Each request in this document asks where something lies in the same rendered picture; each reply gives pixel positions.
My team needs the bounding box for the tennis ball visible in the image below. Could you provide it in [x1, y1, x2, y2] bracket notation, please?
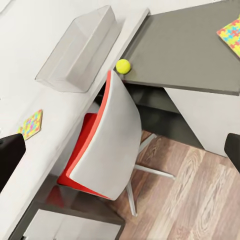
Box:
[116, 59, 131, 74]

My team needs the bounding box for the jigsaw puzzle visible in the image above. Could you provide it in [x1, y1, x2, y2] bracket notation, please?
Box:
[217, 18, 240, 57]
[17, 109, 43, 140]

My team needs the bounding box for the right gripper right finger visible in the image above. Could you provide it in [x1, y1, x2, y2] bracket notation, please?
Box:
[224, 133, 240, 173]

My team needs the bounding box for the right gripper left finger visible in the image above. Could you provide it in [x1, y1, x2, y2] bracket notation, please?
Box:
[0, 133, 26, 193]

